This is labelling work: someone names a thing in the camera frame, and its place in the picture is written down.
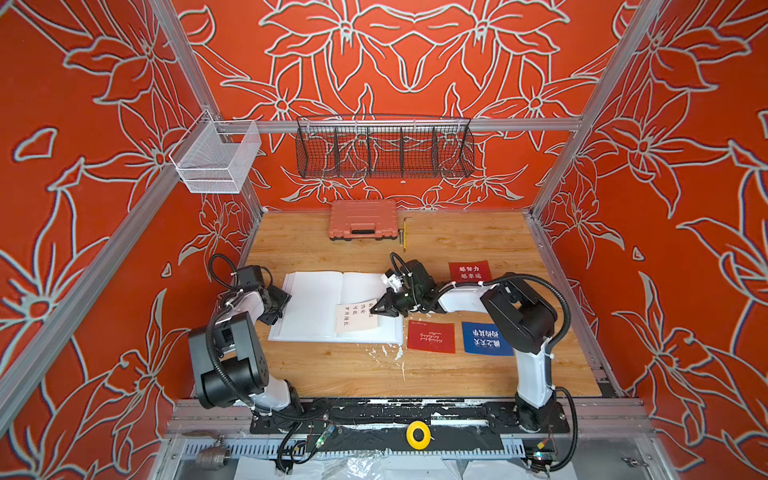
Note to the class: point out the red plastic tool case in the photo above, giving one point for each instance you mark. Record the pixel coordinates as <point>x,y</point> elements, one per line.
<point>363,219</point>

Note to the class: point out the red card top row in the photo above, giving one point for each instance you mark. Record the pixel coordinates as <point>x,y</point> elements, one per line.
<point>478,271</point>

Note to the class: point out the white photo album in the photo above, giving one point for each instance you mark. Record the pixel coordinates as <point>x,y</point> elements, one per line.
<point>335,307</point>

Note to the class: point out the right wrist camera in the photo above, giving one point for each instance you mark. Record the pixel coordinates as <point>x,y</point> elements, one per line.
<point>393,280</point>

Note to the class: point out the blue card white text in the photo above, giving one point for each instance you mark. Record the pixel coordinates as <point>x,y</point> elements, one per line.
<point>484,339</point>

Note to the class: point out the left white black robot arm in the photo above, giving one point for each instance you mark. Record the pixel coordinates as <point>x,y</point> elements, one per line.
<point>228,362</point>

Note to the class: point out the yellow tape roll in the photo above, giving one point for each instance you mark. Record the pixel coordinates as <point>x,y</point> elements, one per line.
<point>418,435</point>

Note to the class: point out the white card red chinese text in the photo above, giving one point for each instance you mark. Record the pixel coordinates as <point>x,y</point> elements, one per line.
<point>355,317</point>

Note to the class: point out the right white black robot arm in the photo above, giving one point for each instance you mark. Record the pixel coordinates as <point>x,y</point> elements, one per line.
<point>531,315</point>

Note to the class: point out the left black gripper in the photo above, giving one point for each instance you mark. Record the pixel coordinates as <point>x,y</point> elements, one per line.
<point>278,295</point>

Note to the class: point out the black wire basket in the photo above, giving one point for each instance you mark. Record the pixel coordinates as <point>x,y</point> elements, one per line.
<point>367,146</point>

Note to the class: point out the red card white script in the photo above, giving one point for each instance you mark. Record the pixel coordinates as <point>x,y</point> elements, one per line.
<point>431,337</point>

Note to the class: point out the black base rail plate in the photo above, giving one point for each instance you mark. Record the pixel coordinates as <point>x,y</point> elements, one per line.
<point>461,428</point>

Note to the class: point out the white mesh basket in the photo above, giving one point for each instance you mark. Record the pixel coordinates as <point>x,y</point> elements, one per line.
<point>215,156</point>

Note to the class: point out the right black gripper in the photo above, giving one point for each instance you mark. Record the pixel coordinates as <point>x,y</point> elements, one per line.
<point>393,306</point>

